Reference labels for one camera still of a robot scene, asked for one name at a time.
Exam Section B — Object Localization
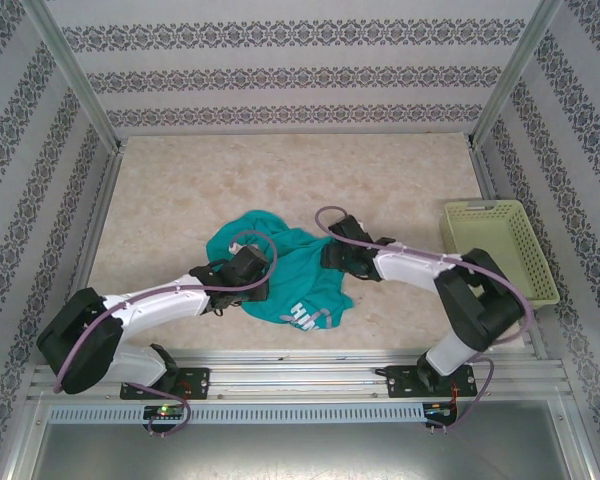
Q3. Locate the teal t-shirt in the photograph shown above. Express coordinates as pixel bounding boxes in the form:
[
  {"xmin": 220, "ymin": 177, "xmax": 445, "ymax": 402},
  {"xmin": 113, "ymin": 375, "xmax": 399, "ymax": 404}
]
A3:
[{"xmin": 205, "ymin": 209, "xmax": 355, "ymax": 332}]

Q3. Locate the small controller board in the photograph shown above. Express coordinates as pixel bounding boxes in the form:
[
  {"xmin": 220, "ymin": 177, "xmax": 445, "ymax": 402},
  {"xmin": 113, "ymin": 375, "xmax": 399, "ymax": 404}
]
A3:
[
  {"xmin": 143, "ymin": 404, "xmax": 186, "ymax": 420},
  {"xmin": 424, "ymin": 402, "xmax": 459, "ymax": 419}
]

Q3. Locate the pale green plastic basket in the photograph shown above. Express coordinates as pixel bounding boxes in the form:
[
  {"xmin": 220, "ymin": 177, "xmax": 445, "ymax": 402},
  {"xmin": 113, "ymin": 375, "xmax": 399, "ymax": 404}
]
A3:
[{"xmin": 439, "ymin": 199, "xmax": 561, "ymax": 312}]

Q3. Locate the grey metal panel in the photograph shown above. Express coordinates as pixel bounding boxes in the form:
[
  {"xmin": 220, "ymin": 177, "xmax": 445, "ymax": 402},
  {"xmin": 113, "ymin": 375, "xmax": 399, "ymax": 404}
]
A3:
[{"xmin": 29, "ymin": 422, "xmax": 566, "ymax": 480}]

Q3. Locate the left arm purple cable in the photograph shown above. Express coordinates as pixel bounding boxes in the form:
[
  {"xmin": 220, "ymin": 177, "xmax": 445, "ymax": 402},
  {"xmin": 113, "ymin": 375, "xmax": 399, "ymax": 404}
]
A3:
[{"xmin": 53, "ymin": 230, "xmax": 280, "ymax": 439}]

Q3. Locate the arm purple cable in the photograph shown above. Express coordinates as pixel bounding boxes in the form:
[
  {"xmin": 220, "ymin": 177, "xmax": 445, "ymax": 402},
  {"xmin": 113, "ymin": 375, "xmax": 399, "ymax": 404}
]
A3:
[
  {"xmin": 53, "ymin": 230, "xmax": 280, "ymax": 439},
  {"xmin": 313, "ymin": 205, "xmax": 536, "ymax": 436}
]

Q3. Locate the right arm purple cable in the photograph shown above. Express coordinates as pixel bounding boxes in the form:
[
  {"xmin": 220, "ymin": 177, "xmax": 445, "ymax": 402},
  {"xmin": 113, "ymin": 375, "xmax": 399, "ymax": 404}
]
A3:
[{"xmin": 313, "ymin": 205, "xmax": 536, "ymax": 436}]

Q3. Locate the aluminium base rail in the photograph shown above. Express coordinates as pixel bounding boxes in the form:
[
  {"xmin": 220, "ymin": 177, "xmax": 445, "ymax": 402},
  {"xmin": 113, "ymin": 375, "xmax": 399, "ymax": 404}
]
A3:
[{"xmin": 27, "ymin": 348, "xmax": 574, "ymax": 401}]

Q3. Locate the slotted white cable duct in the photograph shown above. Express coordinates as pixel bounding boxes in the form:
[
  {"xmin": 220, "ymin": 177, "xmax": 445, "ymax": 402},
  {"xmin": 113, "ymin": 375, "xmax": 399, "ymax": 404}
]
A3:
[{"xmin": 47, "ymin": 402, "xmax": 426, "ymax": 425}]

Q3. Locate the aluminium frame post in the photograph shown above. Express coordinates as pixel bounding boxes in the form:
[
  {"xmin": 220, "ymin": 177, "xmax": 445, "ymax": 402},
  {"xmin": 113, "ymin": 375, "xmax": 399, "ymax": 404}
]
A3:
[
  {"xmin": 19, "ymin": 0, "xmax": 126, "ymax": 154},
  {"xmin": 467, "ymin": 0, "xmax": 566, "ymax": 151}
]

